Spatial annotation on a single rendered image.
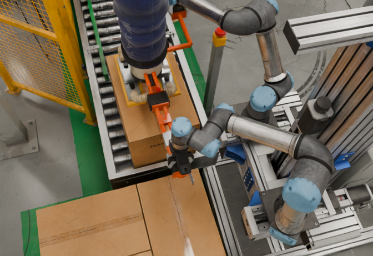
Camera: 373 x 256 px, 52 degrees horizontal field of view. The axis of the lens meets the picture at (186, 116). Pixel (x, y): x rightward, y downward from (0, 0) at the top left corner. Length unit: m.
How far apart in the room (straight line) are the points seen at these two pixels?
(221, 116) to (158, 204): 1.03
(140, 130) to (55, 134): 1.30
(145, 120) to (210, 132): 0.75
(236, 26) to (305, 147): 0.62
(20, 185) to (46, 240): 0.86
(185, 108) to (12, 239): 1.60
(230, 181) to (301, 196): 1.56
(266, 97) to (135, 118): 0.72
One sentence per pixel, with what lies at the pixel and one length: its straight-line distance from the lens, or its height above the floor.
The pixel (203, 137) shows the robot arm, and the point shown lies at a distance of 1.40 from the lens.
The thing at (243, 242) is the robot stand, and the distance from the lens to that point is 2.68.
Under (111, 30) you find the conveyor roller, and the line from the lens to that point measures 3.06.
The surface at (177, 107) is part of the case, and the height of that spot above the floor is 0.95.
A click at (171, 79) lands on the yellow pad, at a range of 2.06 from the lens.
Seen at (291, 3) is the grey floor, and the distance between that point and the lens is 4.21.
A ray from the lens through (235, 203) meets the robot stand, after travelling 2.73.
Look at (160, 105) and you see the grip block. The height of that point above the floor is 1.23.
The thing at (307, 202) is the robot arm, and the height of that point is 1.65.
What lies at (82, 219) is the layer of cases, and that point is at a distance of 2.37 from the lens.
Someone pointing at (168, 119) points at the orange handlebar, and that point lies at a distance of 1.80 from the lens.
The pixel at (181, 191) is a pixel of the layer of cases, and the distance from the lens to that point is 2.37.
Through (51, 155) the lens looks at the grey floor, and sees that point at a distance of 3.18.
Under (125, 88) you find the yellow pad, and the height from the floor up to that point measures 1.10.
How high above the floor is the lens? 2.79
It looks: 61 degrees down
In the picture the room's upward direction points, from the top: 5 degrees clockwise
